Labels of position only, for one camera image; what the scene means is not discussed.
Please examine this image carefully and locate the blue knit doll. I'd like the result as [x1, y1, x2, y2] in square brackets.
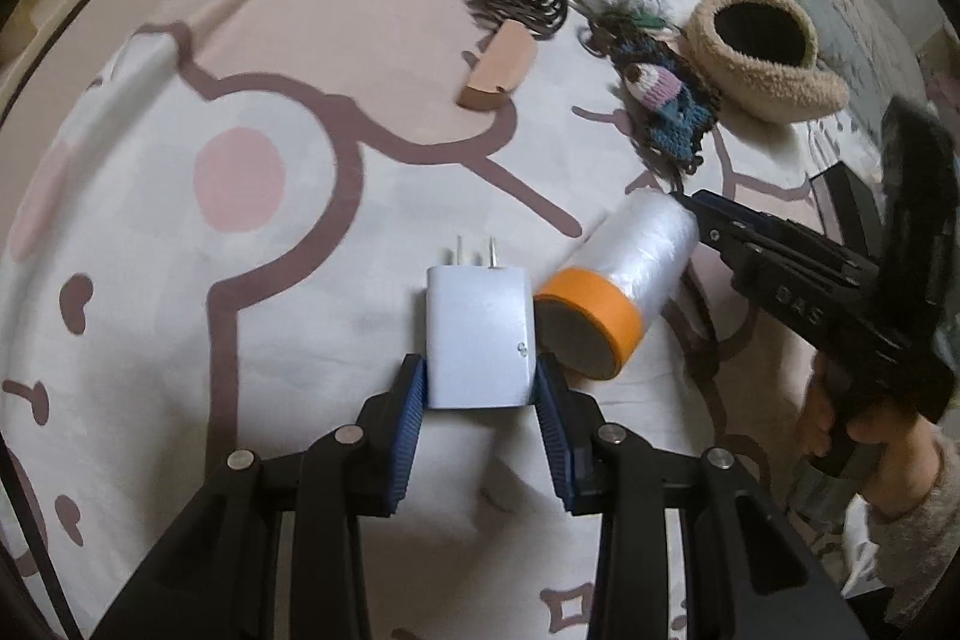
[592, 21, 725, 191]

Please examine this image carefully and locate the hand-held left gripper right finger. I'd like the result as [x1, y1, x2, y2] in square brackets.
[534, 355, 871, 640]

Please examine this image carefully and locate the person's right hand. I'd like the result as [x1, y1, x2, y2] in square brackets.
[796, 359, 942, 513]

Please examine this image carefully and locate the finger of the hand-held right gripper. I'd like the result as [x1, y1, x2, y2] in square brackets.
[677, 190, 880, 283]
[700, 226, 842, 301]

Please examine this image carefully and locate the printed blanket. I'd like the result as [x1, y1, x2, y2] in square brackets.
[0, 0, 923, 640]

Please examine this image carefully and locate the white charger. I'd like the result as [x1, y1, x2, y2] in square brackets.
[424, 233, 535, 410]

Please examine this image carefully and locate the plain black box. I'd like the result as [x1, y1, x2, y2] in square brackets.
[812, 160, 886, 251]

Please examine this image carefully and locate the person's right forearm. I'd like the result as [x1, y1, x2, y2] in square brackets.
[862, 437, 960, 588]

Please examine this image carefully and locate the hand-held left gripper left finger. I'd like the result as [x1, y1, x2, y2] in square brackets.
[90, 353, 427, 640]

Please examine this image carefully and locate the plastic film roll orange tape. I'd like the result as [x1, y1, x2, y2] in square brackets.
[534, 190, 702, 382]

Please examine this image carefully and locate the black cable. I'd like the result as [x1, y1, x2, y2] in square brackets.
[0, 437, 83, 640]

